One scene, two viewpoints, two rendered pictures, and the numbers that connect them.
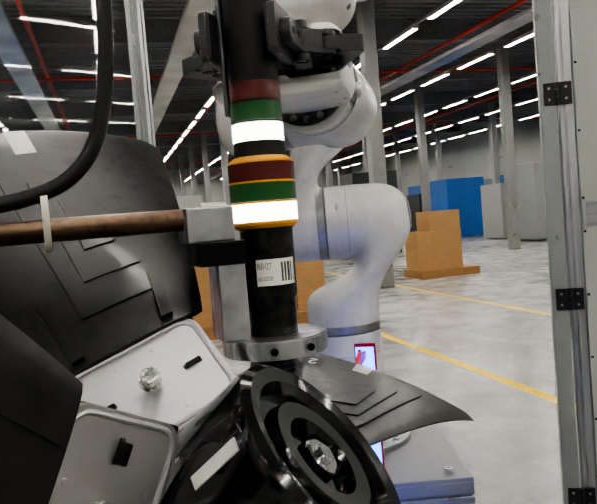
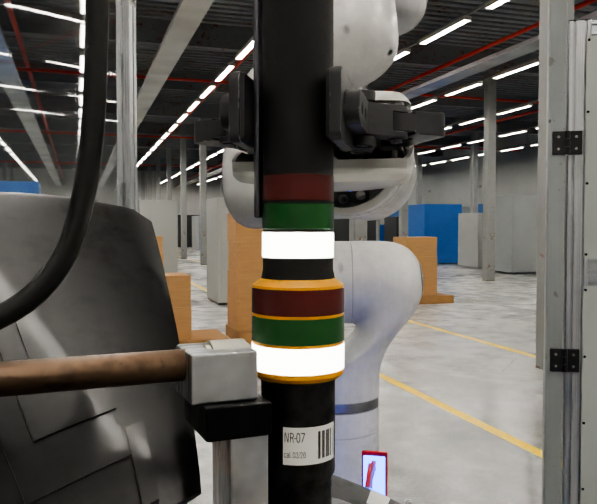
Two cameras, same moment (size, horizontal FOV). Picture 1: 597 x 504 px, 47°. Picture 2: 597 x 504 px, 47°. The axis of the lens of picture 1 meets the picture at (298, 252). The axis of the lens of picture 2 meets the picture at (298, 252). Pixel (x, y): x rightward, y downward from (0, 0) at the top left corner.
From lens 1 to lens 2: 0.15 m
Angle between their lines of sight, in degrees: 3
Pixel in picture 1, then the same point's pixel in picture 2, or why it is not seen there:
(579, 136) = (586, 190)
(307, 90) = (361, 179)
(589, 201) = (592, 259)
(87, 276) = (39, 432)
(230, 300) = (243, 486)
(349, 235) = (353, 300)
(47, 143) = (3, 212)
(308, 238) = not seen: hidden behind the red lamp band
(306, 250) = not seen: hidden behind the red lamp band
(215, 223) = (231, 376)
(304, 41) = (370, 120)
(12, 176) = not seen: outside the picture
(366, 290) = (367, 364)
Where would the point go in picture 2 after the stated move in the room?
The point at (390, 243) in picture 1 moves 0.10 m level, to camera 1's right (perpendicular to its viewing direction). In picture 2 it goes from (399, 313) to (471, 312)
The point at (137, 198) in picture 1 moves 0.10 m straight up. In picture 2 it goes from (119, 302) to (117, 119)
